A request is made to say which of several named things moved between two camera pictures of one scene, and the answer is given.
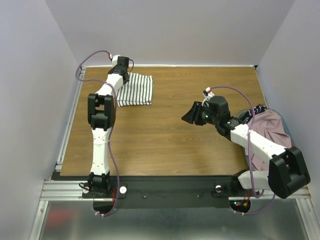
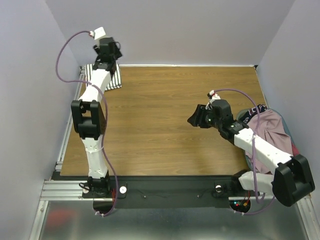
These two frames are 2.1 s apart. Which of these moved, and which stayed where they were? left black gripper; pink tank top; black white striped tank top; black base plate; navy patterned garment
Moved: left black gripper; black white striped tank top
Stayed: pink tank top; black base plate; navy patterned garment
